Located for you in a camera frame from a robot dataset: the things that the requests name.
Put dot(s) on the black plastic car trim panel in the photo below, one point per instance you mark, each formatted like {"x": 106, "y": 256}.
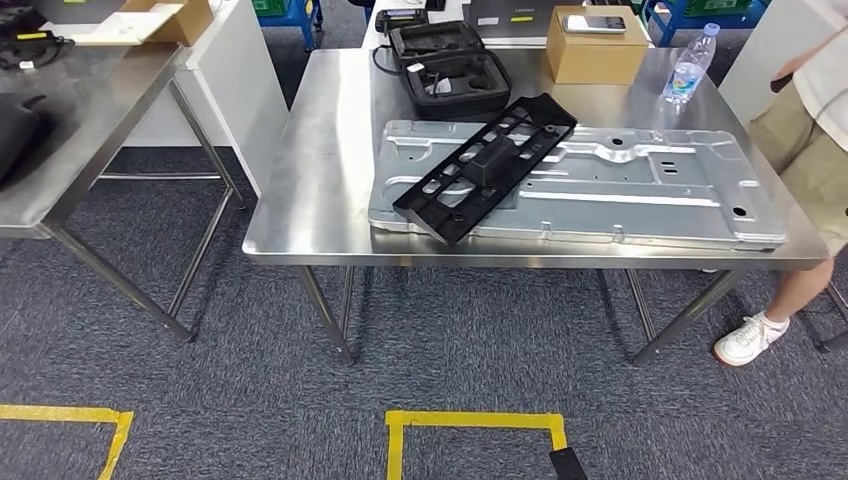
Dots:
{"x": 490, "y": 166}

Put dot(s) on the stainless steel workbench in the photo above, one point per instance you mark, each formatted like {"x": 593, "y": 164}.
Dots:
{"x": 318, "y": 166}

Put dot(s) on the blue metal shelf rack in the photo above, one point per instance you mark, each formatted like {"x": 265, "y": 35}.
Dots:
{"x": 306, "y": 23}
{"x": 659, "y": 26}

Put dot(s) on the black open tool case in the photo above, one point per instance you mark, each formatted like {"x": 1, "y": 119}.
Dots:
{"x": 457, "y": 79}

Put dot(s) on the silver stamped metal sheet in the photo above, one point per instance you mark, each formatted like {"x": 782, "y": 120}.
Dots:
{"x": 629, "y": 192}

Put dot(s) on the white desk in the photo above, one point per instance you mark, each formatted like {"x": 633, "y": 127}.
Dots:
{"x": 371, "y": 30}

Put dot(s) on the black handheld controller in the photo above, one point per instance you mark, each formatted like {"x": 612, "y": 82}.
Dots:
{"x": 401, "y": 20}

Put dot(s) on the closed grey laptop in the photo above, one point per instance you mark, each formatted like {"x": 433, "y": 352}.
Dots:
{"x": 517, "y": 16}

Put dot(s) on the closed brown cardboard box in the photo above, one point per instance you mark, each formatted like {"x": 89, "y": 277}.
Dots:
{"x": 596, "y": 60}

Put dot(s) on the grey phone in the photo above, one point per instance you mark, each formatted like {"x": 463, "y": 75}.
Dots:
{"x": 595, "y": 24}

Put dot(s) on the green plastic crate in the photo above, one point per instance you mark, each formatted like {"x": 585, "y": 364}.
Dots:
{"x": 715, "y": 6}
{"x": 270, "y": 6}

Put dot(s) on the clear plastic water bottle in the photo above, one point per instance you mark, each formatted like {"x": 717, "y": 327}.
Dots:
{"x": 689, "y": 69}

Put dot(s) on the open brown cardboard box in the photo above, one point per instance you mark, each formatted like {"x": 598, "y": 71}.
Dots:
{"x": 166, "y": 23}

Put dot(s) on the stainless steel side table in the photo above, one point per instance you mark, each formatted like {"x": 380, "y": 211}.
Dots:
{"x": 99, "y": 99}

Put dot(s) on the yellow floor tape marking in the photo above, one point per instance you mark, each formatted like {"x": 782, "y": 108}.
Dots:
{"x": 79, "y": 414}

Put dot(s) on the person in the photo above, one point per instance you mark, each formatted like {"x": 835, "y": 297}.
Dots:
{"x": 808, "y": 132}

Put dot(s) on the dark closed laptop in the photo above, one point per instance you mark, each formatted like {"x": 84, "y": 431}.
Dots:
{"x": 73, "y": 10}

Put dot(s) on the black moulded floor panel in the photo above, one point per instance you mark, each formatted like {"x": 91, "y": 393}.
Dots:
{"x": 16, "y": 136}

